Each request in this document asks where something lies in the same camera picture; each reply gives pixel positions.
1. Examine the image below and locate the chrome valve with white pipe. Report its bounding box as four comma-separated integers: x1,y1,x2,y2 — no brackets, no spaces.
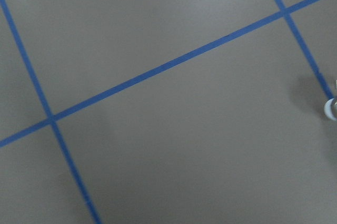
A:
323,86,336,121

